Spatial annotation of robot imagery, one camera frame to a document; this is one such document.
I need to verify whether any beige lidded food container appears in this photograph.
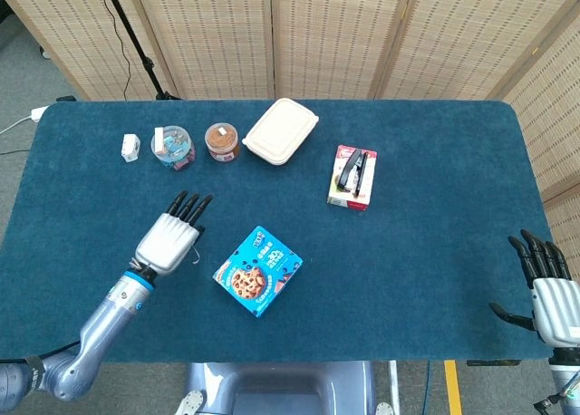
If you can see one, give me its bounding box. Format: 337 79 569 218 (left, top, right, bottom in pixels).
241 97 320 167

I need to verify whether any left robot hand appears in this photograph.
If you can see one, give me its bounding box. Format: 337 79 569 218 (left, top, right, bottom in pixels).
130 190 214 278

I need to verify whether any clear jar of rubber bands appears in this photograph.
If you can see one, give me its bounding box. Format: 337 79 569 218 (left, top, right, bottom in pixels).
204 122 241 163

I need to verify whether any black tripod stand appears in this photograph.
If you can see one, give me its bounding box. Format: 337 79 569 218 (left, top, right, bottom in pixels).
56 0 182 102

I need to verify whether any yellow floor tape strip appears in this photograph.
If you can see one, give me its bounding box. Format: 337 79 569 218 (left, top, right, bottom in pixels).
443 360 463 415

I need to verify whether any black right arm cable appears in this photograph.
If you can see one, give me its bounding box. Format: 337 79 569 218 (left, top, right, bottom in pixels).
532 378 580 412

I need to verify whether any blue cookie box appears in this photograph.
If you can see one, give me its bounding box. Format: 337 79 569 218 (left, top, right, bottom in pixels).
211 225 305 319

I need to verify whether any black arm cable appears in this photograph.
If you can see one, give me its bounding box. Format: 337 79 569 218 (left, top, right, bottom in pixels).
532 378 580 412
0 340 81 364

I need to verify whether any red and white cardboard box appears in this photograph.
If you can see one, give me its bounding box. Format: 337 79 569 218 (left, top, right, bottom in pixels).
326 144 378 213

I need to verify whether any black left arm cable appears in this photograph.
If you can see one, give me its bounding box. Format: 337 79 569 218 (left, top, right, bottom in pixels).
0 340 81 364

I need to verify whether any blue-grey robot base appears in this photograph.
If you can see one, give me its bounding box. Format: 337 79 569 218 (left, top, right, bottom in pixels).
174 361 395 415

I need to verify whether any small white cube box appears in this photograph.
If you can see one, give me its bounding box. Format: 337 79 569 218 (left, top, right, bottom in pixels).
121 133 140 163

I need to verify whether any blue floor cable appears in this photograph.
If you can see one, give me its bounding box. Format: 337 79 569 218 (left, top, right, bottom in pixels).
422 360 432 415

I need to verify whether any blue carpet table mat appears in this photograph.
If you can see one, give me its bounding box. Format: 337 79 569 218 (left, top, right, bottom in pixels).
0 98 567 364

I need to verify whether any white power cable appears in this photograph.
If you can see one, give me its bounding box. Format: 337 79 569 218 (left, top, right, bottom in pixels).
0 115 35 138

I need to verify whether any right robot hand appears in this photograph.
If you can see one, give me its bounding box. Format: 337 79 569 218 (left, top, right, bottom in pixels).
488 228 580 349

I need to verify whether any thin black hanging cable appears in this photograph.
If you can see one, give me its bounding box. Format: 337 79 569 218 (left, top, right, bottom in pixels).
93 0 132 100

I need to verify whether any clear jar of binder clips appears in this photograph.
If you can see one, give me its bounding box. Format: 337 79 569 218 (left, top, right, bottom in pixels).
150 124 197 171

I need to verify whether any bamboo folding screen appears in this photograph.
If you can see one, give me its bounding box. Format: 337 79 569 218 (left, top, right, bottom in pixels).
0 0 580 275

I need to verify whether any black stapler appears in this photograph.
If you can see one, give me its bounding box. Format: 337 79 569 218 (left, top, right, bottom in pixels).
335 149 369 198

